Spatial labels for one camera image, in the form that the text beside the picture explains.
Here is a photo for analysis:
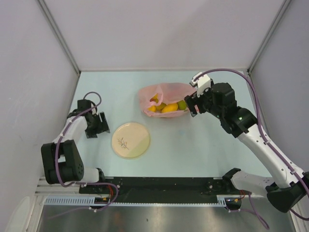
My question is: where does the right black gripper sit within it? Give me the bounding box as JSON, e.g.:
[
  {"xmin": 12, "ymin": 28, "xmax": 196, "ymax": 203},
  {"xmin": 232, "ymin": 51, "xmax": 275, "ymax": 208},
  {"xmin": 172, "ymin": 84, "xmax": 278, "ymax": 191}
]
[{"xmin": 184, "ymin": 85, "xmax": 224, "ymax": 119}]

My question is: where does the pink plastic bag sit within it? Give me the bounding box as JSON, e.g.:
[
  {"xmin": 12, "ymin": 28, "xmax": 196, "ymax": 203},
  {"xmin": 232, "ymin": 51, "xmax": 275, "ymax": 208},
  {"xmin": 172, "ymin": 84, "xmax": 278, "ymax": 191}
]
[{"xmin": 138, "ymin": 83, "xmax": 195, "ymax": 118}]

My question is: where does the round cream plate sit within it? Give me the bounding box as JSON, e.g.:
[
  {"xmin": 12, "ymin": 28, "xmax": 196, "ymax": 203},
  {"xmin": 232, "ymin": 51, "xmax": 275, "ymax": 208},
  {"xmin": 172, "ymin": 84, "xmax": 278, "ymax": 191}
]
[{"xmin": 112, "ymin": 122, "xmax": 151, "ymax": 160}]

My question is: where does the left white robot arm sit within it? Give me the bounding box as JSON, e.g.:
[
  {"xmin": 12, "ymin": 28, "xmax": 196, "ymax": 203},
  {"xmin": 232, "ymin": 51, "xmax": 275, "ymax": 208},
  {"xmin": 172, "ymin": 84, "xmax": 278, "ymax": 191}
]
[{"xmin": 41, "ymin": 99, "xmax": 110, "ymax": 193}]

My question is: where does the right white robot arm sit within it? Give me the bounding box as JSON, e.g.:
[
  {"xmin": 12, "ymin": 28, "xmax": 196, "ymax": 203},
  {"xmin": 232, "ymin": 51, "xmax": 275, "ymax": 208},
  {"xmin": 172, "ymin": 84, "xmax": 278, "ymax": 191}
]
[{"xmin": 184, "ymin": 83, "xmax": 309, "ymax": 213}]

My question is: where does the green fake pear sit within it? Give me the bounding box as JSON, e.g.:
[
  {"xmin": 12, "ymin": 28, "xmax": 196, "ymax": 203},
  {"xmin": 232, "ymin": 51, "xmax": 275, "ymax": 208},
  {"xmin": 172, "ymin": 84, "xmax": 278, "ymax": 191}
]
[{"xmin": 177, "ymin": 100, "xmax": 187, "ymax": 111}]

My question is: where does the yellow fake mango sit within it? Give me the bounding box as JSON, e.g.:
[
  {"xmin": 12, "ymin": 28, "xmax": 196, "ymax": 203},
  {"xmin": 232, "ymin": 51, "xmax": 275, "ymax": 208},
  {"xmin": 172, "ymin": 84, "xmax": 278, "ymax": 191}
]
[{"xmin": 161, "ymin": 103, "xmax": 179, "ymax": 113}]

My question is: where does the yellow fake fruit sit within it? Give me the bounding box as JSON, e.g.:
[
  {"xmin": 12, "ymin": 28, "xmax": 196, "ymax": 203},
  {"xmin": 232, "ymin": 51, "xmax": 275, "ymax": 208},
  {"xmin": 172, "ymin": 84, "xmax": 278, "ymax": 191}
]
[{"xmin": 150, "ymin": 94, "xmax": 166, "ymax": 113}]

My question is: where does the yellow fake lemon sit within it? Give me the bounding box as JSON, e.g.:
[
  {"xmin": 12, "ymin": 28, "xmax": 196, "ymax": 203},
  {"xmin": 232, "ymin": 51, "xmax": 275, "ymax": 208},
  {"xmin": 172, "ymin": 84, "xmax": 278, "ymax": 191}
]
[{"xmin": 148, "ymin": 105, "xmax": 157, "ymax": 112}]

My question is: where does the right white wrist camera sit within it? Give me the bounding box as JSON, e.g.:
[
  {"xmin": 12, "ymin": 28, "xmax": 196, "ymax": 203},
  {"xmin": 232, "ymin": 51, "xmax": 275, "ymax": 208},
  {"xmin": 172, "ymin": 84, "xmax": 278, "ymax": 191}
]
[{"xmin": 189, "ymin": 72, "xmax": 212, "ymax": 98}]

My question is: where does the white slotted cable duct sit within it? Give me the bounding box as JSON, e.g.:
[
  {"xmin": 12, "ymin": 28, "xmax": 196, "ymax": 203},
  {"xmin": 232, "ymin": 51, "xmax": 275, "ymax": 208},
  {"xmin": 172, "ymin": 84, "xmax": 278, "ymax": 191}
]
[{"xmin": 44, "ymin": 196, "xmax": 226, "ymax": 207}]

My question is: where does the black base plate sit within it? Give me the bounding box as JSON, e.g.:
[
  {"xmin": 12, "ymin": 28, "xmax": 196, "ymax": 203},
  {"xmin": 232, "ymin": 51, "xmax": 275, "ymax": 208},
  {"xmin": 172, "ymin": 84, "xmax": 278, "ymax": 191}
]
[{"xmin": 79, "ymin": 176, "xmax": 252, "ymax": 210}]

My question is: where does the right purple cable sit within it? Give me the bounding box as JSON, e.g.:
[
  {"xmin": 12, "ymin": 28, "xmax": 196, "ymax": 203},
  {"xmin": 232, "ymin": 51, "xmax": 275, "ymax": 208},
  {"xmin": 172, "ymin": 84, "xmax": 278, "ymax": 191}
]
[{"xmin": 193, "ymin": 69, "xmax": 309, "ymax": 230}]

